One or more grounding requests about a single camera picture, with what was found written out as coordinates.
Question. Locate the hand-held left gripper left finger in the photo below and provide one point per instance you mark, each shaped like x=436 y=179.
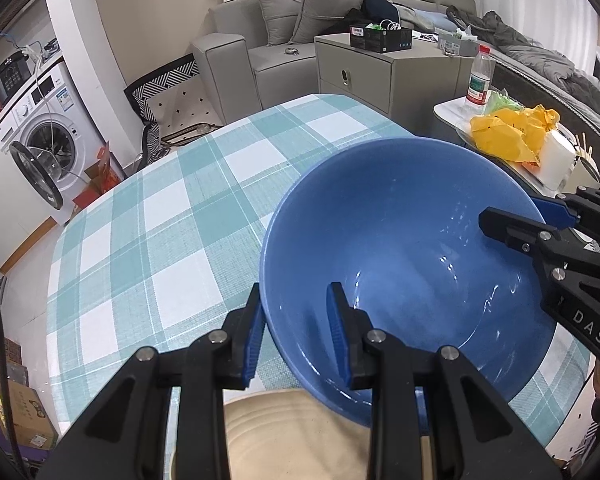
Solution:
x=254 y=345

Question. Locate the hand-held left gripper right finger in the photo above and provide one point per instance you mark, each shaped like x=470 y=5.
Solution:
x=337 y=330

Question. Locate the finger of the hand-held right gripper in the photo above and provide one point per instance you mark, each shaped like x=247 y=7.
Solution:
x=505 y=227
x=555 y=212

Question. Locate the large beige plate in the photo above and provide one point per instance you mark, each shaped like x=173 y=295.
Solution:
x=290 y=435

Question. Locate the large blue bowl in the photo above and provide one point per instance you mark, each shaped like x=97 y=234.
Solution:
x=405 y=260

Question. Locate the white paper cup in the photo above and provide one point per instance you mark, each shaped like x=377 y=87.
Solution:
x=555 y=157

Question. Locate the yellow plastic bag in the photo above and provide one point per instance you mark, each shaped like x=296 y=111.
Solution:
x=505 y=135

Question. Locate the green packet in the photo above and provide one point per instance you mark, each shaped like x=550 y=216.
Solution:
x=502 y=102

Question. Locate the white round side table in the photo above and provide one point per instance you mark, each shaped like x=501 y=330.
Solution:
x=450 y=110

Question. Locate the clear bottle red cap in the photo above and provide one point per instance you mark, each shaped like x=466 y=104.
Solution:
x=479 y=85

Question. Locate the teal checked tablecloth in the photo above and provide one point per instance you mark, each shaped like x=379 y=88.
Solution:
x=180 y=220

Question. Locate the grey jacket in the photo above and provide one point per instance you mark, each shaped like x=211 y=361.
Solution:
x=530 y=50

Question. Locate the grey tissue box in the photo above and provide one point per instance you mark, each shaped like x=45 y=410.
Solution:
x=457 y=45

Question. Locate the grey bedside cabinet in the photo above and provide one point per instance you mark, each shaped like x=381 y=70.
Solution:
x=360 y=80

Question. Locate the black open box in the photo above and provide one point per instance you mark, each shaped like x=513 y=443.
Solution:
x=380 y=40

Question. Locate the red cardboard box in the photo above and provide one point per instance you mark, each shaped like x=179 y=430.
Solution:
x=100 y=180

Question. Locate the printed cardboard box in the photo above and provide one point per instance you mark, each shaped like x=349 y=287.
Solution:
x=25 y=410

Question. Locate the brown patterned box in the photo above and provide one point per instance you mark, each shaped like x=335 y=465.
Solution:
x=10 y=360

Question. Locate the dark clothes pile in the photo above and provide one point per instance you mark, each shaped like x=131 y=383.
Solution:
x=377 y=5

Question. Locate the grey sofa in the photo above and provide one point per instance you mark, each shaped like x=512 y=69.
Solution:
x=275 y=80

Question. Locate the small metal object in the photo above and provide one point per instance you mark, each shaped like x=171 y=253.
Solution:
x=292 y=51

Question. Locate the grey cushion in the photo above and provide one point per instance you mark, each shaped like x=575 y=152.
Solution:
x=275 y=15
x=325 y=10

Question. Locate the white washing machine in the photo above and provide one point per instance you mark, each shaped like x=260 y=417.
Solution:
x=55 y=110

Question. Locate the black pressure cooker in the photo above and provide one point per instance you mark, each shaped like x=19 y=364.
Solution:
x=10 y=77

